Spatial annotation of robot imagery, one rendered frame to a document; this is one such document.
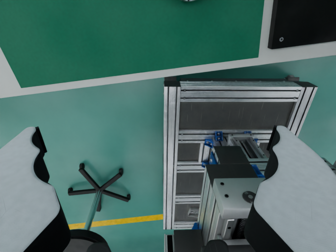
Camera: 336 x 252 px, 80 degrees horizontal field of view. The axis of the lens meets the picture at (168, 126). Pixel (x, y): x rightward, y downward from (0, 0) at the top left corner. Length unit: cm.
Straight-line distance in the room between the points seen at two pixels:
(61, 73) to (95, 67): 9
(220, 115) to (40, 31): 97
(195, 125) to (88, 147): 85
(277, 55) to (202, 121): 73
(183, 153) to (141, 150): 39
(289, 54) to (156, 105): 95
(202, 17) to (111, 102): 101
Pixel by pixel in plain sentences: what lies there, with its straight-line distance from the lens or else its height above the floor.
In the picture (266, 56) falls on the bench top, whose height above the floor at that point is 75.
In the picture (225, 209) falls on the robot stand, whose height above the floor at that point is 99.
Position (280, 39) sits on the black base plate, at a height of 77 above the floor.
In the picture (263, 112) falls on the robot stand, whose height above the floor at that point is 21.
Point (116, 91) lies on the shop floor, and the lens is 138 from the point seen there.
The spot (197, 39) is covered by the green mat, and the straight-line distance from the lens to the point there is 52.
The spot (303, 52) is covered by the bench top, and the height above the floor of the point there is 75.
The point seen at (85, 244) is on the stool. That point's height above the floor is 56.
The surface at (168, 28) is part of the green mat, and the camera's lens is 51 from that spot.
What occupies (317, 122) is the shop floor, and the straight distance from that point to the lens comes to 186.
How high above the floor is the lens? 126
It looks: 60 degrees down
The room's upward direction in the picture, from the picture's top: 176 degrees clockwise
